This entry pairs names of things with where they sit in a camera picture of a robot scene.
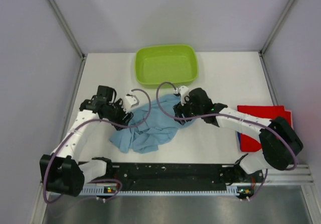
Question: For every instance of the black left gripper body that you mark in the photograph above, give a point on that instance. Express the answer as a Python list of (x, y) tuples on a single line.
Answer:
[(116, 112)]

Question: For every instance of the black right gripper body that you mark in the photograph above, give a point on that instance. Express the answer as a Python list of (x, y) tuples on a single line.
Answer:
[(188, 109)]

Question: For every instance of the light blue t shirt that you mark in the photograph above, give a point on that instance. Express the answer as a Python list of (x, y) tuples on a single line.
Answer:
[(158, 129)]

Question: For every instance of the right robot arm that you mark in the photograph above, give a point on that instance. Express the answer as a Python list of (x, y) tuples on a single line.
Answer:
[(280, 144)]

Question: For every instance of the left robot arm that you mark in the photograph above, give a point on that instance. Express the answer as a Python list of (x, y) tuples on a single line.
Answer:
[(61, 171)]

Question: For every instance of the green plastic basin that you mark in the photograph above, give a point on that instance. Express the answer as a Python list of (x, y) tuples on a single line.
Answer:
[(175, 63)]

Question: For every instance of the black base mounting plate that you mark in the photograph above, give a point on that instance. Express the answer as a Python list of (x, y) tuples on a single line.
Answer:
[(178, 177)]

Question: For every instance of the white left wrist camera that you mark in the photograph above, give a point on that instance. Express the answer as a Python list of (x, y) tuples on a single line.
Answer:
[(130, 100)]

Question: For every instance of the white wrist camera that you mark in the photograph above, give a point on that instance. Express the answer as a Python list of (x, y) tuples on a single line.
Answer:
[(130, 100), (183, 93)]

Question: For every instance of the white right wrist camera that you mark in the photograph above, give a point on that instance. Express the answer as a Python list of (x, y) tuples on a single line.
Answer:
[(183, 93)]

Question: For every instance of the right aluminium corner post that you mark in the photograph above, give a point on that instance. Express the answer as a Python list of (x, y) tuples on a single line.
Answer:
[(277, 26)]

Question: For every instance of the aluminium corner post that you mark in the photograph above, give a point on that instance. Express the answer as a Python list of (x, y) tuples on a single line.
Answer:
[(277, 26), (65, 28)]

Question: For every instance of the left aluminium corner post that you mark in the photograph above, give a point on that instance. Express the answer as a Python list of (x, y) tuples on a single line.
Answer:
[(65, 28)]

